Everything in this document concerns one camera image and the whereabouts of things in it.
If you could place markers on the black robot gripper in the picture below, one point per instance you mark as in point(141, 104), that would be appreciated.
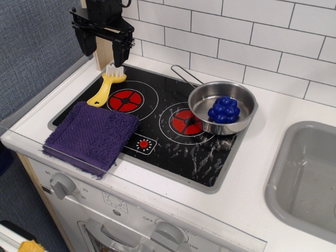
point(117, 30)

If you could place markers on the small steel pan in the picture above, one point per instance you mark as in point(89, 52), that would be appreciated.
point(202, 98)

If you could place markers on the blue bumpy toy block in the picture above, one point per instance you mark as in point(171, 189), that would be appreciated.
point(225, 110)

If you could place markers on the black toy stove top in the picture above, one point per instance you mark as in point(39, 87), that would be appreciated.
point(175, 137)

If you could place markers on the yellow dish brush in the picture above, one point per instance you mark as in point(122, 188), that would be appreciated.
point(111, 76)

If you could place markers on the purple folded towel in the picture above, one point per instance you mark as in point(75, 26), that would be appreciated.
point(91, 138)

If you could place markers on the grey left oven knob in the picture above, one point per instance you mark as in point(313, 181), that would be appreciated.
point(62, 185)

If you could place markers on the grey oven knob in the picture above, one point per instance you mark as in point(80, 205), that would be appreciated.
point(168, 236)
point(62, 185)

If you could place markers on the grey right oven knob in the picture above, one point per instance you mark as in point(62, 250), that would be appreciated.
point(168, 236)

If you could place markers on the yellow cloth scrap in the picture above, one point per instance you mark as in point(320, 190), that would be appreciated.
point(30, 246)

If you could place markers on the grey sink basin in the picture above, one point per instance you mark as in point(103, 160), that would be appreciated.
point(300, 191)

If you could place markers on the wooden upright post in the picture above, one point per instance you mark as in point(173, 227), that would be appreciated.
point(105, 53)

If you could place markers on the grey oven door handle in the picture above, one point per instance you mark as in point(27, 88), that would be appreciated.
point(101, 241)

